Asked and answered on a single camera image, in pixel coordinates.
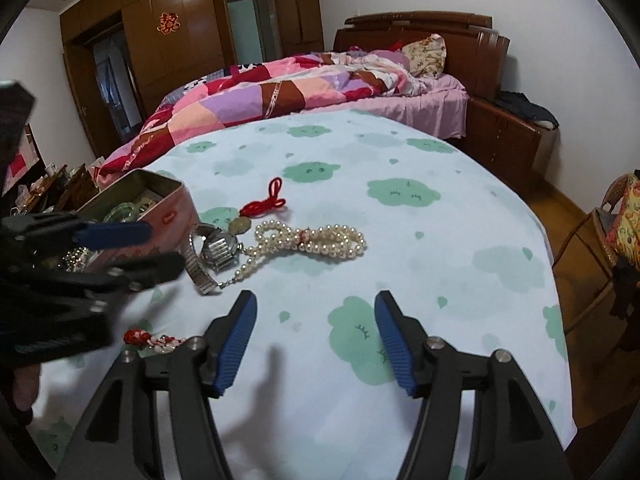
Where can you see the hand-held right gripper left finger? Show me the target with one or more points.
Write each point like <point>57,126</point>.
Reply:
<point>235,345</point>

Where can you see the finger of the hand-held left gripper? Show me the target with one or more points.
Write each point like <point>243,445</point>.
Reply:
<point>120,234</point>
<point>150,267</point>

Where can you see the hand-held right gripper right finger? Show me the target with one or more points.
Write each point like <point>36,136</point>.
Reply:
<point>397,345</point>

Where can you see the green jade bangle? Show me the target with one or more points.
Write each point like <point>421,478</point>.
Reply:
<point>117,219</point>

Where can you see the pink metal tin box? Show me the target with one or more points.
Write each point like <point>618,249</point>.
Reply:
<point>170,215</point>

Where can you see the jade pendant with red knot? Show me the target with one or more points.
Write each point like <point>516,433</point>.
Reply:
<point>162,345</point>

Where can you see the person's left hand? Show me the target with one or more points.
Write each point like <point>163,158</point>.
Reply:
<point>26,390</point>

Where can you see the printed paper leaflet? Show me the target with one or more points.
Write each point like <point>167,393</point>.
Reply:
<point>150,197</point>

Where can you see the wooden low cabinet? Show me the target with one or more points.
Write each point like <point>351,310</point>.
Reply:
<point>75,192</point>

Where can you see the silver metal wristwatch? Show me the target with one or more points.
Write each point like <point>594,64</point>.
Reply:
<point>220,252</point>

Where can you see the framed red picture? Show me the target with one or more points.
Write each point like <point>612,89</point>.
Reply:
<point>30,155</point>

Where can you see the red knot coin charm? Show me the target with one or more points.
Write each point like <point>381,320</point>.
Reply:
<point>270,205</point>

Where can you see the cloud print tablecloth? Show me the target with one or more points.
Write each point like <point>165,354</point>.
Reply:
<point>450,220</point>

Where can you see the brown wooden wardrobe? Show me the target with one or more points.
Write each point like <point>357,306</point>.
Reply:
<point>175,70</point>

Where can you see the patchwork quilt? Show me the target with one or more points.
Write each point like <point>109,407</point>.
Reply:
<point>250,100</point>

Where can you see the cow print blanket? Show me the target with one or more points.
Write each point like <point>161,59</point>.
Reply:
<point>247,68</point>

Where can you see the red paper decoration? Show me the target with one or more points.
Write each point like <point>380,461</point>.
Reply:
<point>168,22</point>

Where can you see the wooden nightstand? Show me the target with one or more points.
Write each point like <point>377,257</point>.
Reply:
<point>500,135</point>

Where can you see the dark garment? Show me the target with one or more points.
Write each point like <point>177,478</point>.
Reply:
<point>627,300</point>

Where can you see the wicker chair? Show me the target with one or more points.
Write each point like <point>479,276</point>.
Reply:
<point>602,205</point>

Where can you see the colourful patterned cushion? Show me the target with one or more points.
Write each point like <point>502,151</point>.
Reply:
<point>627,225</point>

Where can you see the dark clothes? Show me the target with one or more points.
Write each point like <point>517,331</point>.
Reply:
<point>525,107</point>

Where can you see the floral pillow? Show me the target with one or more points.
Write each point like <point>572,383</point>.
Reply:
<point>425,55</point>

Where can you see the wooden headboard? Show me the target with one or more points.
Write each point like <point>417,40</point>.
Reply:
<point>480,55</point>

